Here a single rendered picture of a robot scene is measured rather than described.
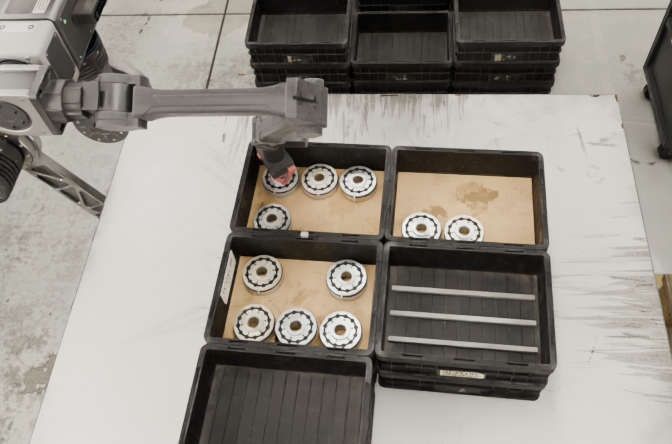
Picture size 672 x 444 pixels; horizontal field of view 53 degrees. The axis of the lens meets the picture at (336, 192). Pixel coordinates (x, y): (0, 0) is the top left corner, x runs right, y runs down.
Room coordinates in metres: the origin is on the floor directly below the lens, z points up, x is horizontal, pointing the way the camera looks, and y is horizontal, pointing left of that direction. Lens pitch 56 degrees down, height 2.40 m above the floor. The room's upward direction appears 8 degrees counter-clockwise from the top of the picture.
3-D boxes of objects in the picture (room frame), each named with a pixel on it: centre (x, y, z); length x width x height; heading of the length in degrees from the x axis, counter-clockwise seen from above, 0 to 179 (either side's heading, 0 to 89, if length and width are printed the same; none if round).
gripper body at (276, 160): (1.13, 0.15, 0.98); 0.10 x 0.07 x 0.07; 24
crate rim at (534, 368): (0.65, -0.26, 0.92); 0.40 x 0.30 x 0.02; 77
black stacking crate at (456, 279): (0.65, -0.26, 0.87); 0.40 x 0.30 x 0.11; 77
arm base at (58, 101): (0.95, 0.49, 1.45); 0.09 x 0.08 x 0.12; 169
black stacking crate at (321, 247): (0.74, 0.13, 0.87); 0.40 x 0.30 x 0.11; 77
